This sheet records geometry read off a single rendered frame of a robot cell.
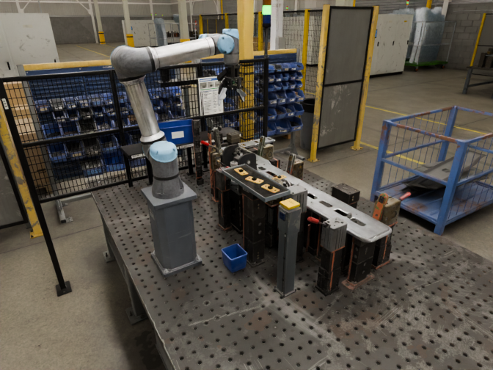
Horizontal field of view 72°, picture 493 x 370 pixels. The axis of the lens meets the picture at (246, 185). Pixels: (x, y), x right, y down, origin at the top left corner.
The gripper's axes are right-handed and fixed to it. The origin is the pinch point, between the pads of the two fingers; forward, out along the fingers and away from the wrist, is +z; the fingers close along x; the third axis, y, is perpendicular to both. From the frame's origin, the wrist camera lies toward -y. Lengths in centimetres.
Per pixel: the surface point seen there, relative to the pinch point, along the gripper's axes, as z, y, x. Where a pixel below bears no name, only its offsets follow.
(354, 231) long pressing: 44, 74, 17
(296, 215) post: 32, 64, -8
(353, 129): 111, -182, 319
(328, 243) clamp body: 46, 71, 4
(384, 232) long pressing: 44, 81, 28
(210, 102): 19, -90, 34
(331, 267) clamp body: 59, 73, 7
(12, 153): 61, -185, -109
